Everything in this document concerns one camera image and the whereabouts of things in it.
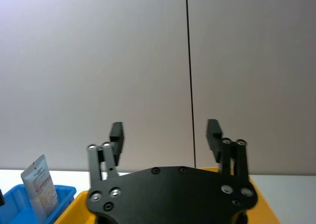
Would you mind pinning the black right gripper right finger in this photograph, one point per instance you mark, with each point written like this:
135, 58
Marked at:
214, 142

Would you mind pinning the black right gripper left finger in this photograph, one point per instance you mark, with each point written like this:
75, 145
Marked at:
118, 145

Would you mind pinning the yellow plastic bin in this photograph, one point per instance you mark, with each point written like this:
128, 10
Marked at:
264, 209

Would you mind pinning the silver printed tube packet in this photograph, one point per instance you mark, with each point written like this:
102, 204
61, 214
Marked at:
40, 189

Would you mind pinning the white table cloth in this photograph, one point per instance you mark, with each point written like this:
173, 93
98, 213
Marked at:
293, 197

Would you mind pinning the blue plastic bin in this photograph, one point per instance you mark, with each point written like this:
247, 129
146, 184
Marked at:
14, 206

